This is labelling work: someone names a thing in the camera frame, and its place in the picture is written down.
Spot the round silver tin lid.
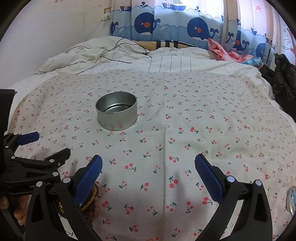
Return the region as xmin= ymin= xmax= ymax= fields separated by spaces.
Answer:
xmin=286 ymin=186 xmax=296 ymax=217

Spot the round silver metal tin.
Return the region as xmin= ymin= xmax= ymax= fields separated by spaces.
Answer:
xmin=95 ymin=91 xmax=137 ymax=131

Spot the cherry print white bedsheet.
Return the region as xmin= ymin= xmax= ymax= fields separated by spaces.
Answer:
xmin=9 ymin=70 xmax=295 ymax=240

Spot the white striped crumpled duvet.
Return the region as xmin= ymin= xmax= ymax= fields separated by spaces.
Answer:
xmin=35 ymin=36 xmax=272 ymax=97

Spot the tan striped pillow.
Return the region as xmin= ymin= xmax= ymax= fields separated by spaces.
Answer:
xmin=133 ymin=40 xmax=194 ymax=51

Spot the black jacket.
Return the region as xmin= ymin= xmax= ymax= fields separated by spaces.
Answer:
xmin=259 ymin=54 xmax=296 ymax=121

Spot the light blue cloth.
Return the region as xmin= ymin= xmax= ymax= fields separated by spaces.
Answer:
xmin=242 ymin=57 xmax=262 ymax=67

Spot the pink crumpled cloth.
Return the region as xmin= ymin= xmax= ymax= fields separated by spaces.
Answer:
xmin=208 ymin=38 xmax=253 ymax=63

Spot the blue whale print curtain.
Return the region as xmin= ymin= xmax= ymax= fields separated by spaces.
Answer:
xmin=110 ymin=0 xmax=280 ymax=62

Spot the thin black cable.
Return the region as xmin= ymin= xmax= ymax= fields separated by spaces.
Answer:
xmin=66 ymin=36 xmax=152 ymax=64

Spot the wall power socket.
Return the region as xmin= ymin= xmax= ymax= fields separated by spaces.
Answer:
xmin=101 ymin=7 xmax=111 ymax=21

